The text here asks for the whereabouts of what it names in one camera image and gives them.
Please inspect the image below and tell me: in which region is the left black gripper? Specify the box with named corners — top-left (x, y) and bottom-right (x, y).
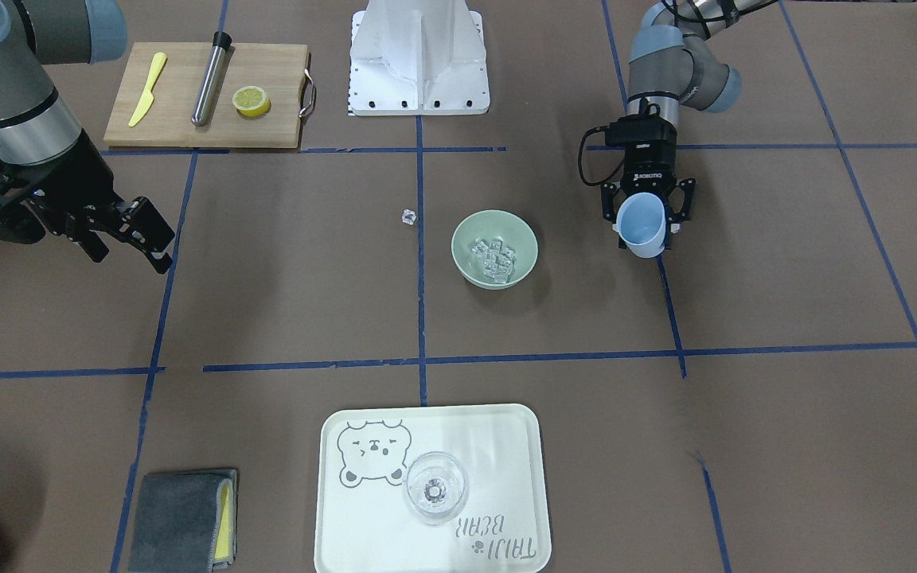
top-left (600, 119), bottom-right (697, 250)

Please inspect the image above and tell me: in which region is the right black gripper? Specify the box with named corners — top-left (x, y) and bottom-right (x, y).
top-left (0, 154), bottom-right (175, 275)

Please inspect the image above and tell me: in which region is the light blue plastic cup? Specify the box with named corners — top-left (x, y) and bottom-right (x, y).
top-left (614, 193), bottom-right (667, 259)

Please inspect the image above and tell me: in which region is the green ceramic bowl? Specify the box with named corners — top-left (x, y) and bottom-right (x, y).
top-left (451, 209), bottom-right (539, 290)

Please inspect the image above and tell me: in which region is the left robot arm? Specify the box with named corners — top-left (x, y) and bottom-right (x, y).
top-left (599, 1), bottom-right (767, 259)

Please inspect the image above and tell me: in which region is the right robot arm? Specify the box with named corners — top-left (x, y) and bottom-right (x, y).
top-left (0, 1), bottom-right (174, 275)

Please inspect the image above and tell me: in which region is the yellow plastic knife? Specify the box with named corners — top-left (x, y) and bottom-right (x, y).
top-left (127, 52), bottom-right (168, 128)

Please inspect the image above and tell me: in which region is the half lemon slice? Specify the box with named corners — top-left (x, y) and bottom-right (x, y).
top-left (232, 86), bottom-right (271, 119)

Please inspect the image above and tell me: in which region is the steel muddler rod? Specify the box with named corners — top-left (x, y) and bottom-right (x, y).
top-left (190, 30), bottom-right (232, 127)

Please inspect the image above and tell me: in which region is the wooden cutting board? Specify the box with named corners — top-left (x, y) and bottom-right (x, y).
top-left (104, 42), bottom-right (310, 149)

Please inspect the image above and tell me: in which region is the grey folded cloth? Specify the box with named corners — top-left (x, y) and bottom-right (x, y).
top-left (127, 468), bottom-right (239, 572)

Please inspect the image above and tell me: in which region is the clear wine glass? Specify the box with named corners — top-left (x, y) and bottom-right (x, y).
top-left (404, 450), bottom-right (470, 526)

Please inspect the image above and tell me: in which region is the white bear serving tray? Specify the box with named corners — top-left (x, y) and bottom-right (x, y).
top-left (314, 403), bottom-right (552, 572)

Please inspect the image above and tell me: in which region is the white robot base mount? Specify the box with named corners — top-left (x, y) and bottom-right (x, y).
top-left (347, 1), bottom-right (491, 117)

